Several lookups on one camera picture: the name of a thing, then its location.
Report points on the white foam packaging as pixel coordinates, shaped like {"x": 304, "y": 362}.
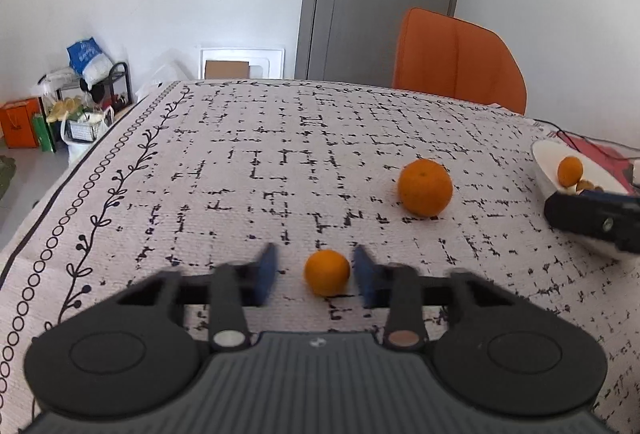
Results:
{"x": 265, "y": 63}

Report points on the brown cardboard piece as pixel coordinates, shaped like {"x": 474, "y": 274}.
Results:
{"x": 226, "y": 69}

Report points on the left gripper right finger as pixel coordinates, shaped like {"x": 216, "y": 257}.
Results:
{"x": 491, "y": 348}

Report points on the large orange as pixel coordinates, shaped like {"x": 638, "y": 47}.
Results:
{"x": 326, "y": 273}
{"x": 424, "y": 188}

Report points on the orange chair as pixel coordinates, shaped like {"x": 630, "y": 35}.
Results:
{"x": 449, "y": 57}

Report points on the black metal rack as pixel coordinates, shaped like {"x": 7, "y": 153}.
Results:
{"x": 112, "y": 92}

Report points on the red orange mat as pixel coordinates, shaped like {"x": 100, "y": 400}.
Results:
{"x": 621, "y": 167}

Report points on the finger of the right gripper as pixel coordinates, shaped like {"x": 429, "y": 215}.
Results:
{"x": 610, "y": 197}
{"x": 617, "y": 224}

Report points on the orange gift box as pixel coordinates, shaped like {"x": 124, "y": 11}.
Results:
{"x": 16, "y": 123}

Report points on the white tote bag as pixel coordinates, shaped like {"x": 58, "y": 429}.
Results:
{"x": 81, "y": 129}

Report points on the blue white bag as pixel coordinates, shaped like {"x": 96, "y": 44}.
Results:
{"x": 89, "y": 61}

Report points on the white plate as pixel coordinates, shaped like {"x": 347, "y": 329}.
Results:
{"x": 547, "y": 154}

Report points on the white plastic bag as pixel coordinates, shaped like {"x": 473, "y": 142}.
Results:
{"x": 172, "y": 71}

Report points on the brown fruit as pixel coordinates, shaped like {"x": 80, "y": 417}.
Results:
{"x": 586, "y": 185}

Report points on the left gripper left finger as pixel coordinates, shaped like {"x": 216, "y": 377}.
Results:
{"x": 144, "y": 346}

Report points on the patterned white tablecloth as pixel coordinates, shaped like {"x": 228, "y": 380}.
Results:
{"x": 200, "y": 174}

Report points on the small mandarin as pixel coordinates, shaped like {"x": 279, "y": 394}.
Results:
{"x": 569, "y": 172}

